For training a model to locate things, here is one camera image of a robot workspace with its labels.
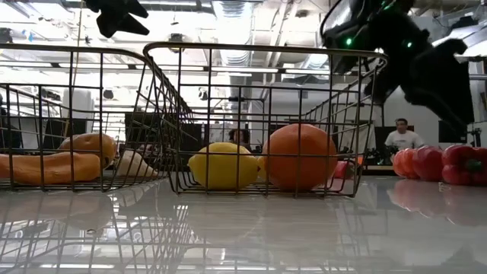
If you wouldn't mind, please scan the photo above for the white tapered object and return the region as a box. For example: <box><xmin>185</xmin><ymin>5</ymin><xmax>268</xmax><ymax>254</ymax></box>
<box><xmin>115</xmin><ymin>149</ymin><xmax>158</xmax><ymax>178</ymax></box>

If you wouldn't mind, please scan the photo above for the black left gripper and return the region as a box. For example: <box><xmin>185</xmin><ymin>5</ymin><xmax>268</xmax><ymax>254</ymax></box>
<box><xmin>84</xmin><ymin>0</ymin><xmax>150</xmax><ymax>39</ymax></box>

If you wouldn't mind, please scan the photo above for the small black monitor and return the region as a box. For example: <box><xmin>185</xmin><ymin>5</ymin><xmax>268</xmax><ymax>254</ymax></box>
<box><xmin>438</xmin><ymin>123</ymin><xmax>469</xmax><ymax>144</ymax></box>

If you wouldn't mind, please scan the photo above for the silver ceiling duct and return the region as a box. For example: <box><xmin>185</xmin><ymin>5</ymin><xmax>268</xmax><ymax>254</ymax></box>
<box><xmin>212</xmin><ymin>0</ymin><xmax>254</xmax><ymax>68</ymax></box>

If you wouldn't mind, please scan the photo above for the person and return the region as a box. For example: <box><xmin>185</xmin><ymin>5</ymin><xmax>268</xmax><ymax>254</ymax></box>
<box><xmin>384</xmin><ymin>117</ymin><xmax>425</xmax><ymax>151</ymax></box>
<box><xmin>227</xmin><ymin>128</ymin><xmax>253</xmax><ymax>152</ymax></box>

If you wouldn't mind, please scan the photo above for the large black monitor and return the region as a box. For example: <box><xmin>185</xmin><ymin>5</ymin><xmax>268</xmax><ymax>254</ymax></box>
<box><xmin>124</xmin><ymin>112</ymin><xmax>202</xmax><ymax>153</ymax></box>

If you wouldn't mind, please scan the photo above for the orange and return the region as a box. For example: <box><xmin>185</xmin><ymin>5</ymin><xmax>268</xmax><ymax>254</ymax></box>
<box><xmin>262</xmin><ymin>123</ymin><xmax>339</xmax><ymax>191</ymax></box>

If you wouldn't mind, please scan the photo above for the black equipment stand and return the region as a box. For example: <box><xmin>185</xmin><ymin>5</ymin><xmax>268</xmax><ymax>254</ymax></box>
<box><xmin>467</xmin><ymin>127</ymin><xmax>484</xmax><ymax>148</ymax></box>

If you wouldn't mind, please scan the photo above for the orange-yellow oval produce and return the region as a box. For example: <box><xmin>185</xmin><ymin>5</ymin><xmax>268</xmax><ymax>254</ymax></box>
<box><xmin>58</xmin><ymin>132</ymin><xmax>118</xmax><ymax>170</ymax></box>

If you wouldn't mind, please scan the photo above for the small red round fruit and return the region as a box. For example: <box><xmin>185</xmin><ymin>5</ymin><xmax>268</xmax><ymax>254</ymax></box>
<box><xmin>412</xmin><ymin>145</ymin><xmax>445</xmax><ymax>183</ymax></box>

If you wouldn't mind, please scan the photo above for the long orange pepper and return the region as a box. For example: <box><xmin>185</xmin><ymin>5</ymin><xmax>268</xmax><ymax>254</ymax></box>
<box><xmin>0</xmin><ymin>151</ymin><xmax>102</xmax><ymax>186</ymax></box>

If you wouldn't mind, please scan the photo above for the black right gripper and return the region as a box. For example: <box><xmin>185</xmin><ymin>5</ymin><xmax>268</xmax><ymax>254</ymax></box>
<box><xmin>321</xmin><ymin>14</ymin><xmax>386</xmax><ymax>104</ymax></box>

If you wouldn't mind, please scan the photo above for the white column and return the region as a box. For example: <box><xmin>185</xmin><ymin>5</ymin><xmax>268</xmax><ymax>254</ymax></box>
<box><xmin>62</xmin><ymin>88</ymin><xmax>95</xmax><ymax>130</ymax></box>

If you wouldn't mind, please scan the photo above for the red bell pepper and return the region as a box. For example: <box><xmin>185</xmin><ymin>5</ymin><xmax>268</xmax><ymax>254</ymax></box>
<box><xmin>440</xmin><ymin>144</ymin><xmax>487</xmax><ymax>186</ymax></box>

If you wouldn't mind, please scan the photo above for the round black ceiling fixture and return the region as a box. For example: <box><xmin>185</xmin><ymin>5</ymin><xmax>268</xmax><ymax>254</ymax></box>
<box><xmin>169</xmin><ymin>33</ymin><xmax>186</xmax><ymax>53</ymax></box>

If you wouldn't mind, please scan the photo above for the metal wire basket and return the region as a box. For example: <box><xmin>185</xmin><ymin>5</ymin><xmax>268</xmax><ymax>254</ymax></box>
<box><xmin>142</xmin><ymin>40</ymin><xmax>389</xmax><ymax>199</ymax></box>
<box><xmin>0</xmin><ymin>43</ymin><xmax>195</xmax><ymax>193</ymax></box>

